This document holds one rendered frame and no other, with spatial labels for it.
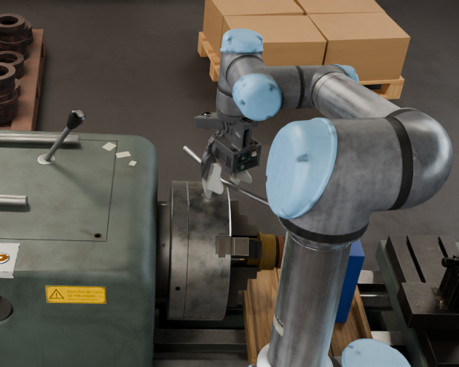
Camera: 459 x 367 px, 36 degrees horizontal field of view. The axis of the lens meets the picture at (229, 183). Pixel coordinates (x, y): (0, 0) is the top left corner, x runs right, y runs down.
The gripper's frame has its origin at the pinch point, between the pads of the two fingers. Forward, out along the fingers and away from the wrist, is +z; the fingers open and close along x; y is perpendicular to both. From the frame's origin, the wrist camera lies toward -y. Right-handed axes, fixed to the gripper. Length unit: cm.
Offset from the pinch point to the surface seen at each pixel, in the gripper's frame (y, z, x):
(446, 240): 17, 30, 66
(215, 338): 4.7, 41.5, -0.6
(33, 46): -291, 103, 81
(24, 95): -239, 106, 51
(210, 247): 6.5, 9.1, -6.2
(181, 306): 6.8, 22.1, -13.0
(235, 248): 8.0, 10.5, -0.7
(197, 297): 8.8, 19.3, -10.2
